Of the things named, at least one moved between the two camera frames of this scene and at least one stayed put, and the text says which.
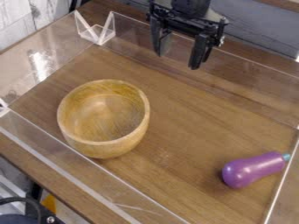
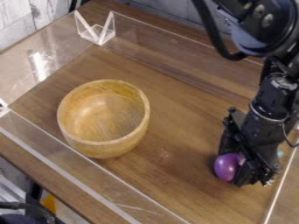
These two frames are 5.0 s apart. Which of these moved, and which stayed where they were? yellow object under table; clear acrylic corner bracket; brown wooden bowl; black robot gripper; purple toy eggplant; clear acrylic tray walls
Moved: purple toy eggplant; black robot gripper
Stayed: clear acrylic corner bracket; brown wooden bowl; clear acrylic tray walls; yellow object under table
